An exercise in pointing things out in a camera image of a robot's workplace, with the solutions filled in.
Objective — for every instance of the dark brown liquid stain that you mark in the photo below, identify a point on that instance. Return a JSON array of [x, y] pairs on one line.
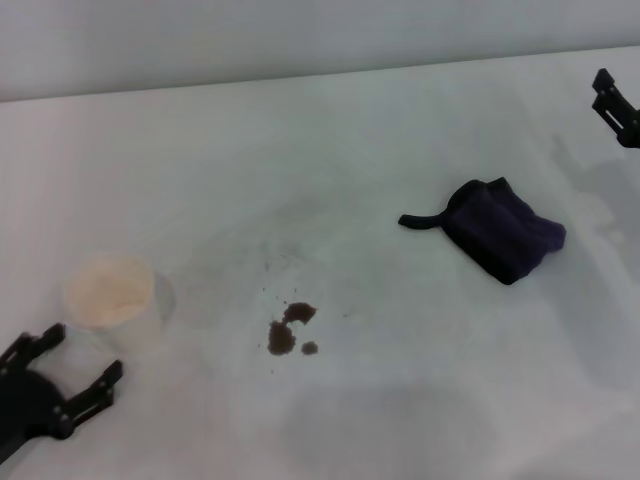
[[280, 340]]

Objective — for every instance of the white paper cup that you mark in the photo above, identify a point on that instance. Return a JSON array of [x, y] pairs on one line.
[[110, 290]]

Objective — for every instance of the purple rag with black trim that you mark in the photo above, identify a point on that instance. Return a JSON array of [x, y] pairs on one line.
[[500, 232]]

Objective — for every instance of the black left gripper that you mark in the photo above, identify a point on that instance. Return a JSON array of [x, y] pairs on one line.
[[27, 405]]

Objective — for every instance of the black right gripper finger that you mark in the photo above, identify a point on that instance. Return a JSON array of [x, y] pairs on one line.
[[620, 112]]

